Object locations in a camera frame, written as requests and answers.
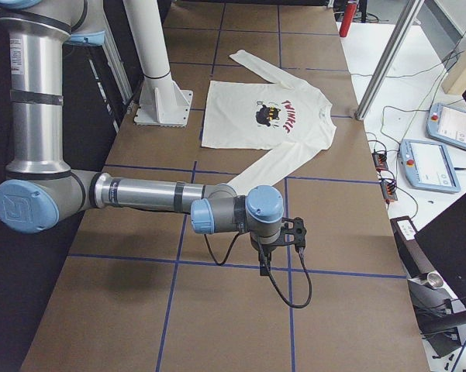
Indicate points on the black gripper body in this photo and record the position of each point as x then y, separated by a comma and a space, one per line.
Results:
264, 249

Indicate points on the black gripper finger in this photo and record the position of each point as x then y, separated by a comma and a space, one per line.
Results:
264, 264

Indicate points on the cream long sleeve shirt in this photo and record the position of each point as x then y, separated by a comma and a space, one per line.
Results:
286, 116

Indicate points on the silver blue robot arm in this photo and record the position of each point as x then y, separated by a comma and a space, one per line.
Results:
42, 189

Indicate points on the near orange black connector block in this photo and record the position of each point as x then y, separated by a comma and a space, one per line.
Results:
388, 190

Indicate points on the orange black connector block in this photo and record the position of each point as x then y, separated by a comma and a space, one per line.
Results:
380, 161
388, 190

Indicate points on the far orange black connector block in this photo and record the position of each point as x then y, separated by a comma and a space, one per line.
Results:
380, 161

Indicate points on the dark box with white label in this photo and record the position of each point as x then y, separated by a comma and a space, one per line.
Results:
412, 256

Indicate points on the silver metal cup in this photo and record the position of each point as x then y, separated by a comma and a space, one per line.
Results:
432, 280

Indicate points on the white mounting pillar with base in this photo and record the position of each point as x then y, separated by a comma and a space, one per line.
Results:
161, 102

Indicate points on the near teach pendant tablet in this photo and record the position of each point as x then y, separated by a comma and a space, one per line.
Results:
428, 166

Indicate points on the teach pendant tablet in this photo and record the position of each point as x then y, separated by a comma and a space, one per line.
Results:
447, 124
428, 166

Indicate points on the black monitor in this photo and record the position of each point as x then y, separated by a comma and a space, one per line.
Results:
443, 240

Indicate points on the far teach pendant tablet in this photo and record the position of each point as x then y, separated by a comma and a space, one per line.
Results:
447, 124

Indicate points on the red cylinder bottle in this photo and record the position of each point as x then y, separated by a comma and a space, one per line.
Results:
348, 16

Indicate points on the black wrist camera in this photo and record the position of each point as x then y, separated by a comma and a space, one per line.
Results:
293, 232

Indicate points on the aluminium frame post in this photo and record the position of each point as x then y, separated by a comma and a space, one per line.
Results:
399, 33

